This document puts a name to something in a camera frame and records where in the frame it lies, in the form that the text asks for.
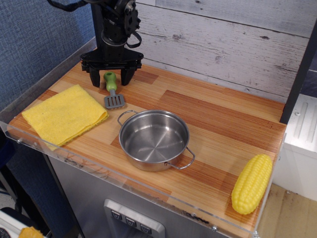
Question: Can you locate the grey metal left rail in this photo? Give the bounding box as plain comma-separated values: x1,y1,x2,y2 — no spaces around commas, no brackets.
0,38,97,123

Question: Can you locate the yellow plastic toy corn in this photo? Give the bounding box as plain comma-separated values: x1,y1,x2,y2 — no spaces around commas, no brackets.
231,154,272,215

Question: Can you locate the dark right upright post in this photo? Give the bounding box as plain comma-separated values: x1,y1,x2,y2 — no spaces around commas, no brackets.
279,21,317,124

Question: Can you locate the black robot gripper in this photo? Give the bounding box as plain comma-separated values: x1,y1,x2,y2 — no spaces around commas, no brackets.
80,39,143,88

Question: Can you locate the clear acrylic front guard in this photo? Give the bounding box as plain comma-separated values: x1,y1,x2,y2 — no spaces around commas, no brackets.
0,122,258,238

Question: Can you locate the green handled grey toy spatula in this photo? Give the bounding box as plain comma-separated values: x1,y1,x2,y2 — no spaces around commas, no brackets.
104,71,125,109

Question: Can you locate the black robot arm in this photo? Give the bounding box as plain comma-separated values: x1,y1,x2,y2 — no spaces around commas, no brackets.
81,0,144,88

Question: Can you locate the dark left upright post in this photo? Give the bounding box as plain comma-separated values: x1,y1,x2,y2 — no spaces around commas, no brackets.
91,4,103,50

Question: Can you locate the silver button control panel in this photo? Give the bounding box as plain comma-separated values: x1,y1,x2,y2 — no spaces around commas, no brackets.
104,199,165,238

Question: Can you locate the stainless steel pot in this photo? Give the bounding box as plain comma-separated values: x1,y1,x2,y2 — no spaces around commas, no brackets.
117,110,196,172

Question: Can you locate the dark upright post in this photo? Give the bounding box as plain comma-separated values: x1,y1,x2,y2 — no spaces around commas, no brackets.
279,21,317,124
91,4,103,50

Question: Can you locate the stainless steel cabinet front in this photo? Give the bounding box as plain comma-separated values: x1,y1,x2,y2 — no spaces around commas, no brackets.
49,156,223,238

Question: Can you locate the yellow black object bottom left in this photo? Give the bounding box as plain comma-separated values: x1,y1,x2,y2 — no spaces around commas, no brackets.
0,226,46,238

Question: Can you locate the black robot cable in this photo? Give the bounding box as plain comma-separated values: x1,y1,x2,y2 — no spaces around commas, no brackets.
125,31,142,49

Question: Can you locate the white box at right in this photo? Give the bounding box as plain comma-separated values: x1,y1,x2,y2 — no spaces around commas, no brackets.
273,94,317,201

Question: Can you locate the yellow folded cloth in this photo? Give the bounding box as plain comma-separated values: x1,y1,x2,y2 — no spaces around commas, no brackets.
22,85,109,151

